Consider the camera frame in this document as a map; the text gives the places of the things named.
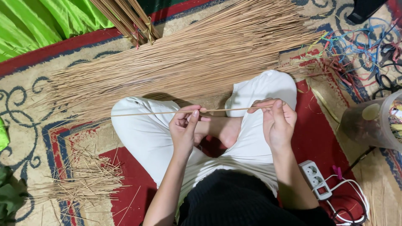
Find person's left hand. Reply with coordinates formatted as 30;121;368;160
169;104;212;155

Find person's right hand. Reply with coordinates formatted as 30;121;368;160
247;98;298;152

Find thin single palm rib stick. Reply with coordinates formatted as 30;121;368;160
111;104;287;117

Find person's white trousers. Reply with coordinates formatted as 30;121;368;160
111;69;298;217

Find person's bare foot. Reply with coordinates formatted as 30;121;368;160
194;116;244;149

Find yellow plastic strip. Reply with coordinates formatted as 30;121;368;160
309;85;342;124

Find white power strip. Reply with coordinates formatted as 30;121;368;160
298;160;333;202

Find large heap of palm sticks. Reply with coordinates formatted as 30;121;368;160
30;0;329;127

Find person's black shirt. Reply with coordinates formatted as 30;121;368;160
177;169;336;226

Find thin black rod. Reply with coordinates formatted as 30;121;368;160
342;146;377;177

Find clear plastic jar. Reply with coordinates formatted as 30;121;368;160
340;90;402;152

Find pile of short stick offcuts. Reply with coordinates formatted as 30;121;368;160
28;146;133;220

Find black scissors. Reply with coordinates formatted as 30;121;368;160
367;43;402;99

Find tied bundles of palm sticks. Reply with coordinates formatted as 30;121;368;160
89;0;163;49

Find black plastic object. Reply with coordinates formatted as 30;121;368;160
346;0;389;26

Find patterned red beige rug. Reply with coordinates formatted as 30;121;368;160
0;0;402;226

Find bright green cloth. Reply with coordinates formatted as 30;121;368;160
0;0;115;63

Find dark green leaves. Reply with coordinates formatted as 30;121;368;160
0;166;29;222

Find black cable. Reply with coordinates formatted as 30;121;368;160
332;194;369;226

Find white cable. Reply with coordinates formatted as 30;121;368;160
312;175;371;226

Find tangle of coloured plastic strings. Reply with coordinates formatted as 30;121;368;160
297;14;402;93

